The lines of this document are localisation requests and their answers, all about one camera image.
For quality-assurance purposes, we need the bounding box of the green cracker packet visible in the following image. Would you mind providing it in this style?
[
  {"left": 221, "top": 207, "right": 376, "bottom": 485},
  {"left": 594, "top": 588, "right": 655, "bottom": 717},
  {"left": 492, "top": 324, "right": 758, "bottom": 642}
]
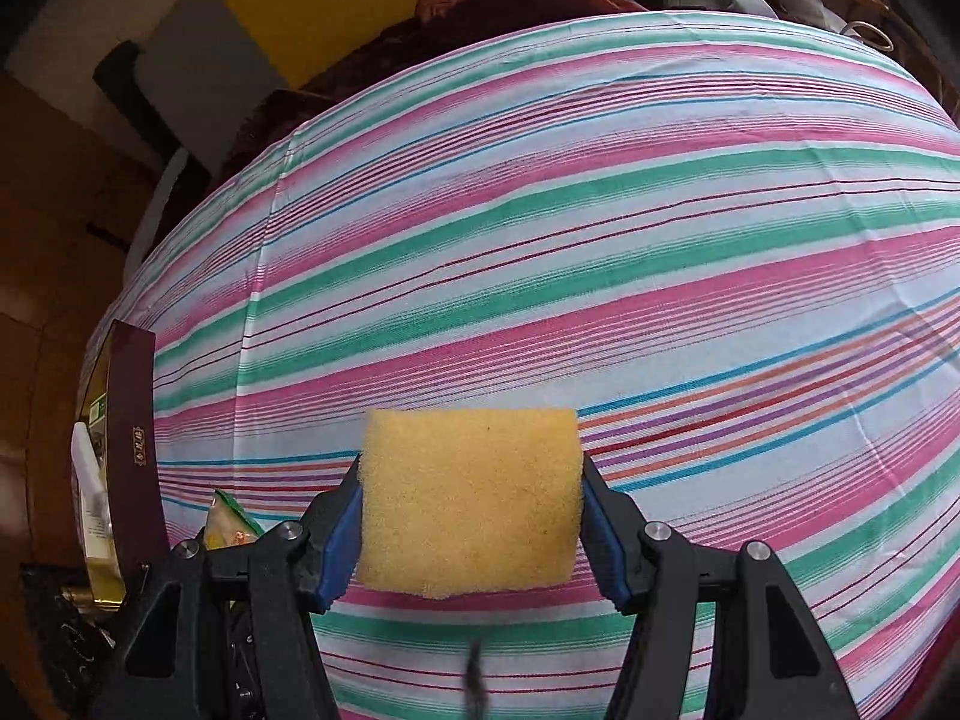
[{"left": 203, "top": 489, "right": 263, "bottom": 551}]

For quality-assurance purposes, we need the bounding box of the cream white book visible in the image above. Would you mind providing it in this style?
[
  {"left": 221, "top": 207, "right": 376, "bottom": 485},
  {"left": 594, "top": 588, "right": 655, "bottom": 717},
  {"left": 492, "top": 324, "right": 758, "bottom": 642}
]
[{"left": 70, "top": 421, "right": 125, "bottom": 611}]

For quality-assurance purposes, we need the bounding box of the yellow sponge block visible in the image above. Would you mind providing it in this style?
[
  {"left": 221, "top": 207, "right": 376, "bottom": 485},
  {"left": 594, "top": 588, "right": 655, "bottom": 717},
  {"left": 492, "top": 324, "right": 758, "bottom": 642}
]
[{"left": 358, "top": 408, "right": 584, "bottom": 600}]

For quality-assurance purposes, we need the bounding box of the striped bed sheet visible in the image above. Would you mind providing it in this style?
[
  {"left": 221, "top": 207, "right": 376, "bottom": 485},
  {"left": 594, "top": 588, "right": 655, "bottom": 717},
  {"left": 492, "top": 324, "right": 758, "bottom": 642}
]
[{"left": 107, "top": 11, "right": 958, "bottom": 718}]

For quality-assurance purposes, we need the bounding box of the blue yellow grey headboard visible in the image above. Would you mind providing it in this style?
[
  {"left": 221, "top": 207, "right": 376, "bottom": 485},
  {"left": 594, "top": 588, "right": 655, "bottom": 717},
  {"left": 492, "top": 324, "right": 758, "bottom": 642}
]
[{"left": 135, "top": 0, "right": 418, "bottom": 172}]

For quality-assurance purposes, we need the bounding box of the dark red blanket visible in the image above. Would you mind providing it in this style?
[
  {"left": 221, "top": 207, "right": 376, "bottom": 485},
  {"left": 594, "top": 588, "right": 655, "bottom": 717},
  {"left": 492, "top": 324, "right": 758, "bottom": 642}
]
[{"left": 215, "top": 0, "right": 643, "bottom": 185}]

